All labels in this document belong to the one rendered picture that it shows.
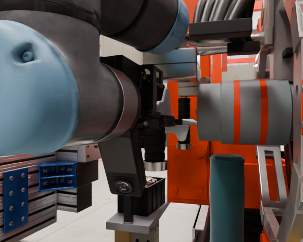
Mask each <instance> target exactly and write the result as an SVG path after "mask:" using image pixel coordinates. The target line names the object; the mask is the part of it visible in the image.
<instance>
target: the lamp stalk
mask: <svg viewBox="0 0 303 242"><path fill-rule="evenodd" d="M133 222H134V219H133V196H126V195H124V221H123V223H125V224H132V223H133Z"/></svg>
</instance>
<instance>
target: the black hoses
mask: <svg viewBox="0 0 303 242"><path fill-rule="evenodd" d="M254 4H255V0H199V1H198V3H197V5H196V7H195V11H194V16H193V22H192V23H189V36H190V38H191V40H192V41H193V40H207V39H220V38H227V39H228V40H229V41H231V43H227V56H238V55H255V54H258V53H259V51H260V41H253V39H252V38H251V34H252V31H253V9H254ZM293 55H294V53H293V48H292V47H290V48H286V49H285V50H284V51H283V52H282V58H291V57H292V56H293Z"/></svg>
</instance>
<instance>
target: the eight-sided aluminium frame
mask: <svg viewBox="0 0 303 242"><path fill-rule="evenodd" d="M283 3H284V6H285V9H286V12H287V16H288V19H289V22H290V28H291V38H292V48H293V53H294V68H293V165H292V173H291V182H290V194H289V197H287V191H286V184H285V179H284V172H283V166H282V160H281V148H280V145H255V158H256V159H257V169H258V181H259V192H260V215H261V221H262V225H264V227H265V231H266V234H267V237H268V239H269V242H303V136H302V133H301V130H302V128H301V121H302V92H301V87H302V79H303V0H283ZM265 5H267V0H263V3H262V9H261V16H260V17H261V30H260V32H261V31H263V30H264V7H265ZM266 59H267V55H260V54H259V53H258V63H257V69H256V73H255V79H270V69H266V68H265V67H266ZM265 159H271V160H272V165H273V172H274V179H275V187H276V194H277V201H270V198H269V189H268V180H267V172H266V163H265ZM279 223H280V225H279Z"/></svg>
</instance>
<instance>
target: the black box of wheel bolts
mask: <svg viewBox="0 0 303 242"><path fill-rule="evenodd" d="M146 180H147V182H146V185H145V188H144V191H143V193H142V196H141V197H136V196H134V197H133V214H134V215H138V216H145V217H148V216H149V215H150V214H152V213H153V212H154V211H155V210H157V209H158V208H159V207H161V206H162V205H163V204H164V203H165V178H161V177H152V176H146ZM117 212H119V213H124V196H123V195H117Z"/></svg>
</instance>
